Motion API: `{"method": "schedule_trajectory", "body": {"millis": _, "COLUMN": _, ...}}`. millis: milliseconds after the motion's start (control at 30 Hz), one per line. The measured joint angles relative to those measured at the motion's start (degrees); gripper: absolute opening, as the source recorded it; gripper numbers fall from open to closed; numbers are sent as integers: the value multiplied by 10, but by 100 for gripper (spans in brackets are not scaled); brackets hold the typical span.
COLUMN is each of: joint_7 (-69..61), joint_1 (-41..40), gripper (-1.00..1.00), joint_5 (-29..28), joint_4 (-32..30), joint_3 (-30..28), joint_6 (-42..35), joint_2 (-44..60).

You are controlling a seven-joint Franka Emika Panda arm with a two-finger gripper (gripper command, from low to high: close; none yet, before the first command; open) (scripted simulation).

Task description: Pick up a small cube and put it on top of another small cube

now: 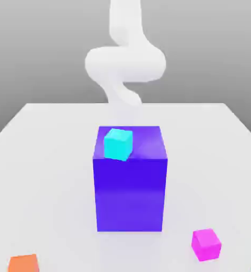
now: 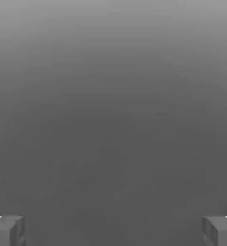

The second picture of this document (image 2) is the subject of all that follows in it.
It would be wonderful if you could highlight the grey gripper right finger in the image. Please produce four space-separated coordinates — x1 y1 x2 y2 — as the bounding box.
201 215 227 246

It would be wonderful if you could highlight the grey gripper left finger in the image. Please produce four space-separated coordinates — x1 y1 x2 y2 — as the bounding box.
0 215 27 246

